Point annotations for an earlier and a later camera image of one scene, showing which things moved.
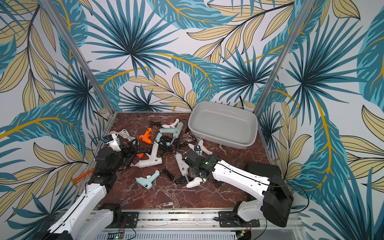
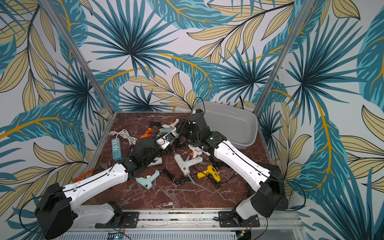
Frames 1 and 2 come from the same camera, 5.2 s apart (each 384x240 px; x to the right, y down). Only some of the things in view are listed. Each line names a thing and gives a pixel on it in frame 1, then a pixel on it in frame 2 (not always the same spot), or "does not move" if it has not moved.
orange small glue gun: [145, 137] does not move
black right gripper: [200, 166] -> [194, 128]
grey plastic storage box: [235, 127] does not move
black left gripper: [128, 153] -> [154, 139]
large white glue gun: [183, 167] does not move
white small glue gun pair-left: [192, 147] does not move
